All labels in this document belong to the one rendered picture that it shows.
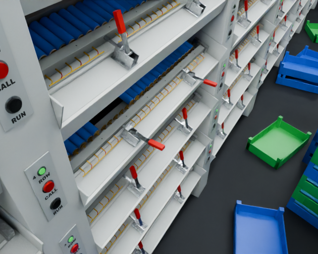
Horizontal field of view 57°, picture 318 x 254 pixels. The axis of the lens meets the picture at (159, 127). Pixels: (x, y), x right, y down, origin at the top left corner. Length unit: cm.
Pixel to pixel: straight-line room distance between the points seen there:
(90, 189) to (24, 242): 14
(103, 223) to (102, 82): 38
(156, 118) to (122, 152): 13
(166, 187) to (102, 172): 46
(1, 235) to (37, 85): 27
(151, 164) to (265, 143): 104
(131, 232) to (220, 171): 75
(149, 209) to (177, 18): 59
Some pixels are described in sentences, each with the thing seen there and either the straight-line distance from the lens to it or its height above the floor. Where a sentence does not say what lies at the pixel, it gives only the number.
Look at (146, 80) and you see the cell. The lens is 74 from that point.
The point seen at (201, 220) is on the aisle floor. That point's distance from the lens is 139.
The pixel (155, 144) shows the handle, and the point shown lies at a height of 76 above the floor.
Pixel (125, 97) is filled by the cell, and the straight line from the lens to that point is 68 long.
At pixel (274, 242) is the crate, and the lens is 141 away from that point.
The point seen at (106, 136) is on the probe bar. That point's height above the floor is 78.
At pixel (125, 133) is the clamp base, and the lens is 63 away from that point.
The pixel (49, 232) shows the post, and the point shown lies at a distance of 52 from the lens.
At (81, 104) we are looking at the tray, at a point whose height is 92.
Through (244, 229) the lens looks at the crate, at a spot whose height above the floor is 0.
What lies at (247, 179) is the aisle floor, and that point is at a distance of 156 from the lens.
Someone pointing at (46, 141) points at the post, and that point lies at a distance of 41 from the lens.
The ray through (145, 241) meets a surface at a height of 18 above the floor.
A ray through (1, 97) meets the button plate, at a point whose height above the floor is 101.
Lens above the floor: 119
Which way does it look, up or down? 42 degrees down
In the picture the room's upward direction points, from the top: straight up
